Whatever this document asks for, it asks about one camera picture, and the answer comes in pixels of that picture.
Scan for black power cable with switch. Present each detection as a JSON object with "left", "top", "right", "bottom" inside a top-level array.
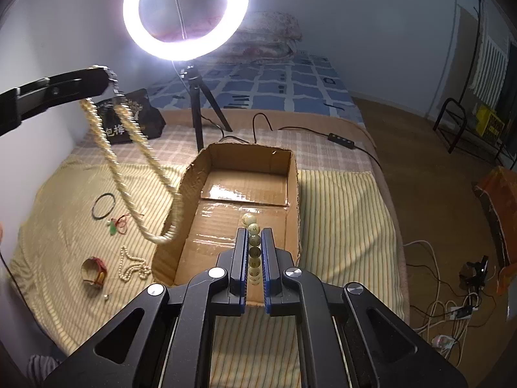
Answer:
[{"left": 199, "top": 111, "right": 385, "bottom": 173}]

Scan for thick white pearl rope necklace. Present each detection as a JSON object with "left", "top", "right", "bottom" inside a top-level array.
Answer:
[{"left": 79, "top": 64, "right": 185, "bottom": 245}]

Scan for small cream bead necklace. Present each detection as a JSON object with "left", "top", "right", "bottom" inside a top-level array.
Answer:
[{"left": 117, "top": 245, "right": 153, "bottom": 284}]

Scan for black bangle ring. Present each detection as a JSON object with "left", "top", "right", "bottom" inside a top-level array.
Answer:
[{"left": 90, "top": 192, "right": 117, "bottom": 221}]

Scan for yellow striped bed sheet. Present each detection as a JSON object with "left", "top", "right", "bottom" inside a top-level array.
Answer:
[{"left": 10, "top": 158, "right": 408, "bottom": 387}]

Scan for pink checked bed cover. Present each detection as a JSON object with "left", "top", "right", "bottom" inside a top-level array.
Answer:
[{"left": 70, "top": 109, "right": 379, "bottom": 175}]

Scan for red strap wristwatch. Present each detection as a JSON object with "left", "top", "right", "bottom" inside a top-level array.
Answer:
[{"left": 80, "top": 257, "right": 108, "bottom": 289}]

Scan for blue patterned bed sheet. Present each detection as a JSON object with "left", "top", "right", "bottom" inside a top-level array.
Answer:
[{"left": 147, "top": 50, "right": 365, "bottom": 124}]

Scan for black metal rack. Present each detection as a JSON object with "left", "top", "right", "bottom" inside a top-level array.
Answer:
[{"left": 433, "top": 97, "right": 516, "bottom": 169}]

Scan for brown cardboard box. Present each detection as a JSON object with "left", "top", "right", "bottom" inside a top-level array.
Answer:
[{"left": 152, "top": 143, "right": 301, "bottom": 286}]

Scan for cream large bead bracelet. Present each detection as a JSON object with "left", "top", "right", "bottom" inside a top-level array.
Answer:
[{"left": 242, "top": 212, "right": 263, "bottom": 287}]

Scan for folded floral quilt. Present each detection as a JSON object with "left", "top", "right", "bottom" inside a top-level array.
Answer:
[{"left": 203, "top": 11, "right": 302, "bottom": 64}]

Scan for hanging clothes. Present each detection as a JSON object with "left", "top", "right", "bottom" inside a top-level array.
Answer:
[{"left": 449, "top": 0, "right": 512, "bottom": 108}]

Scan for orange brown floor bag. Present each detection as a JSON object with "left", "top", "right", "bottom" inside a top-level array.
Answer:
[{"left": 473, "top": 167, "right": 516, "bottom": 295}]

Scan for black snack bag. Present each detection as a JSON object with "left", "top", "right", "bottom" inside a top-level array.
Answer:
[{"left": 96, "top": 89, "right": 166, "bottom": 145}]

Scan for black tripod stand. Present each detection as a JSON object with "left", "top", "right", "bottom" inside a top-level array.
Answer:
[{"left": 180, "top": 64, "right": 232, "bottom": 152}]

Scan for yellow box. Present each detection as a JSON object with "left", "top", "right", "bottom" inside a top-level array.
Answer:
[{"left": 475, "top": 105, "right": 505, "bottom": 144}]

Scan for green jade pendant red cord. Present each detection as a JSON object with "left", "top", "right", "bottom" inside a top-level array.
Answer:
[{"left": 106, "top": 213, "right": 145, "bottom": 236}]

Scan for white power strip cables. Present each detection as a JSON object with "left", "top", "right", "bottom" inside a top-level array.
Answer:
[{"left": 403, "top": 238, "right": 502, "bottom": 366}]

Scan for white ring light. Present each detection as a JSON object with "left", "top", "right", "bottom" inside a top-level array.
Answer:
[{"left": 123, "top": 0, "right": 249, "bottom": 61}]

